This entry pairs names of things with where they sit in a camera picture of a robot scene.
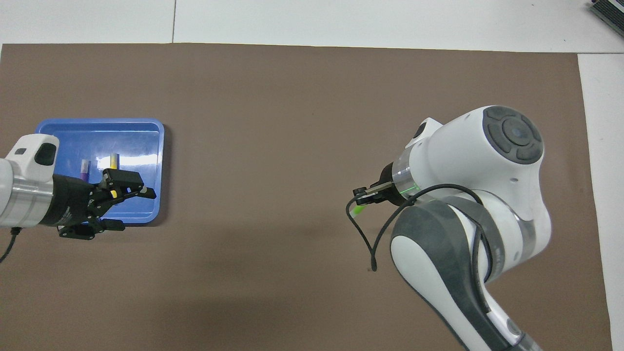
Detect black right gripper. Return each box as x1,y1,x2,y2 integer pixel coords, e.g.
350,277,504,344
353,163,410,206

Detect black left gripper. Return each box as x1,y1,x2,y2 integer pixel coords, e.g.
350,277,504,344
41,169,156,239

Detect yellow pen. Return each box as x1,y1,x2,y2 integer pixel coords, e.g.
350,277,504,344
109,153,119,198

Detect blue plastic tray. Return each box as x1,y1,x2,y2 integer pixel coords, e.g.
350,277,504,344
35,118,165,225

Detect brown table mat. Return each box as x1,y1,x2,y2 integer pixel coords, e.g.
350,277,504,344
0,43,613,351

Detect grey ribbed device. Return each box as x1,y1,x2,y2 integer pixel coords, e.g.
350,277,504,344
589,0,624,37

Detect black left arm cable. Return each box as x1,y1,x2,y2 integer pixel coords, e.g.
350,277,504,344
0,227,20,264

